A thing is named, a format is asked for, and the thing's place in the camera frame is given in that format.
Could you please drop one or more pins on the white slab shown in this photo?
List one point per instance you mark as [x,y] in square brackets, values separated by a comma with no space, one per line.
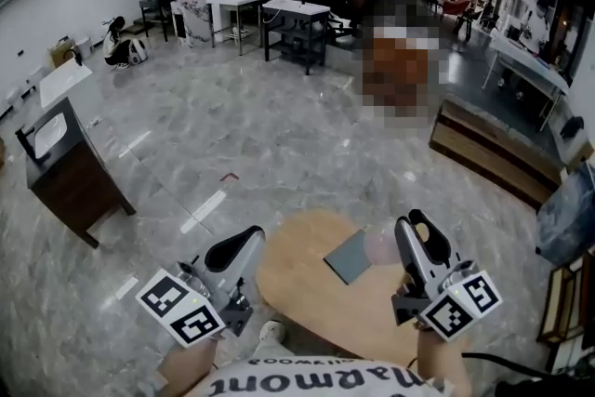
[62,81]

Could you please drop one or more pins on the white bin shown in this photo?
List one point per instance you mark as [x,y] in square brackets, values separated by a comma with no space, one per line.
[83,46]

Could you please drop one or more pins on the dark wooden sink cabinet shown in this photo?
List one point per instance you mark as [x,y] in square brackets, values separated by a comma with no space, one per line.
[70,181]

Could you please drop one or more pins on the translucent pink cup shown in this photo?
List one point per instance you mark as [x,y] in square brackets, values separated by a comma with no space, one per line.
[381,248]

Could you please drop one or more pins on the long white table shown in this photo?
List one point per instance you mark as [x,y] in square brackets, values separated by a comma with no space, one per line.
[525,60]

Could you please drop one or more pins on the marble patterned block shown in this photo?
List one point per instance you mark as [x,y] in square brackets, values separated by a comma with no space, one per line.
[193,21]

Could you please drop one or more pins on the white table with faucet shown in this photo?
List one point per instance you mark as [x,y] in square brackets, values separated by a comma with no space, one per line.
[234,0]

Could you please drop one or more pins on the wooden picture frames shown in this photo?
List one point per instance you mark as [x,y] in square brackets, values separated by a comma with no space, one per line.
[558,302]

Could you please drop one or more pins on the person's left forearm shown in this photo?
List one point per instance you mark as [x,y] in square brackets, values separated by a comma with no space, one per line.
[186,372]

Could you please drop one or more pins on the grey rectangular book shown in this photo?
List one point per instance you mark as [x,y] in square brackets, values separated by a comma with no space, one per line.
[348,258]

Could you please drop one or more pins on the red chair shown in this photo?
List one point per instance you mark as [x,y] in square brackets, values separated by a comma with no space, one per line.
[453,7]

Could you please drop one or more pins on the low wooden cabinet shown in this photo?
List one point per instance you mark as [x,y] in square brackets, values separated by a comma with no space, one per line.
[488,153]

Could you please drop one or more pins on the dark framed white-top table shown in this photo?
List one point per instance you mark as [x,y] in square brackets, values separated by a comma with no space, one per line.
[295,9]

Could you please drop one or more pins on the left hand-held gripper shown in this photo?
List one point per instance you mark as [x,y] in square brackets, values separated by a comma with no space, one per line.
[186,316]

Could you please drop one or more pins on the round wooden table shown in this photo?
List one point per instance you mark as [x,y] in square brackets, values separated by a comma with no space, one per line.
[307,293]

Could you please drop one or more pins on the dark grey desk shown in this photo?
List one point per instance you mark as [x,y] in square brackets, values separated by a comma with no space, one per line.
[153,4]

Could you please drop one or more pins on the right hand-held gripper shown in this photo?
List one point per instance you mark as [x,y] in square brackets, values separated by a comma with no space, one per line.
[451,311]

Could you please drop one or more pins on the blue marbled panel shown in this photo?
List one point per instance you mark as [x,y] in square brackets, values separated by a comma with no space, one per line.
[569,214]

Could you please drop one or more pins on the cardboard box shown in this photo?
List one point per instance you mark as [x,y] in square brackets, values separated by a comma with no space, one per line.
[59,53]

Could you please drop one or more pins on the white shoe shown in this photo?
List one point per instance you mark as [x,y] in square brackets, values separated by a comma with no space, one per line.
[270,332]

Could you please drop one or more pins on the white printed shirt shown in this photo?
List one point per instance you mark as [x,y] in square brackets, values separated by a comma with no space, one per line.
[325,381]

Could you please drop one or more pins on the white round appliance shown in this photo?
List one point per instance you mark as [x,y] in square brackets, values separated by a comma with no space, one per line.
[138,52]

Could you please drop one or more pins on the person's right forearm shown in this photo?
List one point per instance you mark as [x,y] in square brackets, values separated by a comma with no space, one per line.
[441,362]

